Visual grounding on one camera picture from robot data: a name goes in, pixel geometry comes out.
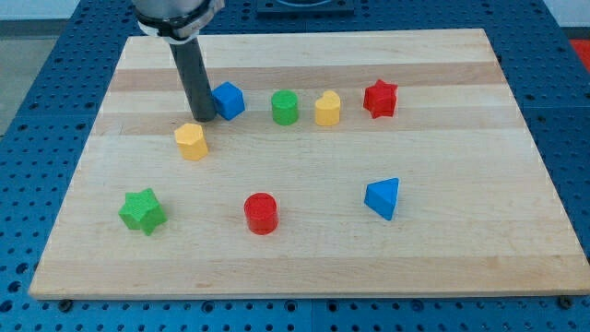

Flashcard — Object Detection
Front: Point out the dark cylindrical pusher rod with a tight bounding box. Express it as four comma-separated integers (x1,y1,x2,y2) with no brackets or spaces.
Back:
170,38,218,123

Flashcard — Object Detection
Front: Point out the blue cube block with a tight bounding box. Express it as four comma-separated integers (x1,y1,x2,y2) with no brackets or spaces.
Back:
212,81,245,121

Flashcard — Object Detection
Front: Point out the yellow hexagon block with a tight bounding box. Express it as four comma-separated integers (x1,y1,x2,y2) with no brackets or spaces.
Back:
174,124,208,160

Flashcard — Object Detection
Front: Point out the green cylinder block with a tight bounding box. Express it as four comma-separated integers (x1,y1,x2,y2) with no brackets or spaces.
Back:
271,89,299,125

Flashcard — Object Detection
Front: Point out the yellow heart block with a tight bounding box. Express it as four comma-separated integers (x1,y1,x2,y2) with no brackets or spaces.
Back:
314,90,341,126

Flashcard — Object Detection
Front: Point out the green star block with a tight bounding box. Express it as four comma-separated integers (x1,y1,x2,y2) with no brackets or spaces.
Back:
118,188,168,236

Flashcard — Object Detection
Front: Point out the red cylinder block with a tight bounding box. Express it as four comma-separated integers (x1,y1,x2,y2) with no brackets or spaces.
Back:
243,193,279,235

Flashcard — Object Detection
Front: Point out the red star block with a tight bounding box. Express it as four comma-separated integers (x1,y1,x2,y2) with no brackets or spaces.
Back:
363,79,398,119

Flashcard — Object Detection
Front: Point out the wooden board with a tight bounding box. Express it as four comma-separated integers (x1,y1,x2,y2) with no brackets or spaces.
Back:
29,29,589,301

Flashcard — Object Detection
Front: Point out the blue triangle block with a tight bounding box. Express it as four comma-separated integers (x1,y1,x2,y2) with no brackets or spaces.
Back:
364,177,400,221

